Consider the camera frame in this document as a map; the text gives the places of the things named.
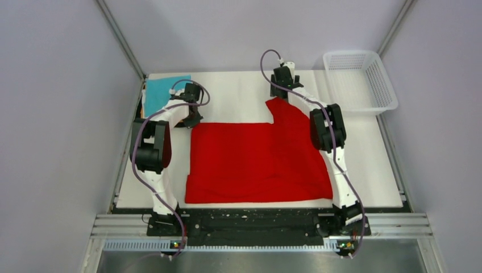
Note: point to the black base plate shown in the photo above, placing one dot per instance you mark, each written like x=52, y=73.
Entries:
x=281, y=227

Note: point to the white cable duct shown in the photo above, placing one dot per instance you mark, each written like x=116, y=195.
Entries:
x=146, y=245

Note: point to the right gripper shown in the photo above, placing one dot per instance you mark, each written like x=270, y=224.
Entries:
x=274, y=91

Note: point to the white plastic basket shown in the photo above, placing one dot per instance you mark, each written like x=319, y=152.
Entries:
x=357, y=80

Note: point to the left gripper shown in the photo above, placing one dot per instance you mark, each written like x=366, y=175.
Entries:
x=192, y=123

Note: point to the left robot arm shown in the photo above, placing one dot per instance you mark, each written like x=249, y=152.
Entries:
x=151, y=146

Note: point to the folded blue t shirt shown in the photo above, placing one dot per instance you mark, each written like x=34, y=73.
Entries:
x=157, y=94

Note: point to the red t shirt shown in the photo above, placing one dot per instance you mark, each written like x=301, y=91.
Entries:
x=257, y=162

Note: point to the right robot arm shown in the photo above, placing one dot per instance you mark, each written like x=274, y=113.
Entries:
x=328, y=136

